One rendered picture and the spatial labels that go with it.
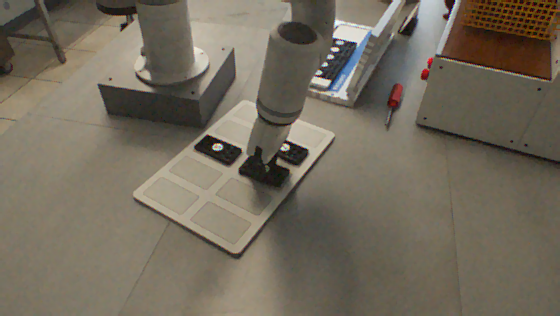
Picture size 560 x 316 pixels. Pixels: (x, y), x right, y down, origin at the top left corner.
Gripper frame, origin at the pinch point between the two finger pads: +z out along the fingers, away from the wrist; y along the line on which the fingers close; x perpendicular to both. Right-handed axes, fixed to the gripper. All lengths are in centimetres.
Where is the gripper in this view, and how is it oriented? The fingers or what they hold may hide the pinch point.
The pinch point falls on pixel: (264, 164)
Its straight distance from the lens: 84.8
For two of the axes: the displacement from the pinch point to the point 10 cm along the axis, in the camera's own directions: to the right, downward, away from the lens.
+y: -4.7, 6.0, -6.4
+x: 8.6, 4.7, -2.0
